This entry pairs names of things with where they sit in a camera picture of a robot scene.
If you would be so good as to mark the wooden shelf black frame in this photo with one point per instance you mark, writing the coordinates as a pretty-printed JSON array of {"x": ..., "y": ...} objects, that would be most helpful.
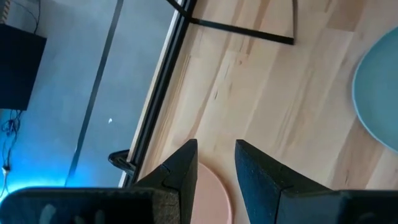
[{"x": 248, "y": 31}]

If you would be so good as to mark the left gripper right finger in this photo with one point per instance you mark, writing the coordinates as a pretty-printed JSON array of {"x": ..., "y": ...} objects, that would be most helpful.
[{"x": 295, "y": 205}]

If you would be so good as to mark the black aluminium table frame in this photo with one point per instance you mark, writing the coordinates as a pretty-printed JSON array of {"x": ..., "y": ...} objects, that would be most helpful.
[{"x": 161, "y": 84}]

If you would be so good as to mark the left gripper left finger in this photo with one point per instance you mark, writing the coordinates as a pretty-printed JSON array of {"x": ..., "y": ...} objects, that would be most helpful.
[{"x": 124, "y": 205}]

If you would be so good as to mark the black box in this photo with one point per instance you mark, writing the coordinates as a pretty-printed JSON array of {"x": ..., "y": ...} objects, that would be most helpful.
[{"x": 18, "y": 68}]

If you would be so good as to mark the blue-grey plate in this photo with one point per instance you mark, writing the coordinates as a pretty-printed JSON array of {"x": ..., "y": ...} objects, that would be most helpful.
[{"x": 379, "y": 87}]

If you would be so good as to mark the pink plate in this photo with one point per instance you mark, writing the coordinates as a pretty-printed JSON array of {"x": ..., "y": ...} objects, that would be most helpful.
[{"x": 211, "y": 199}]

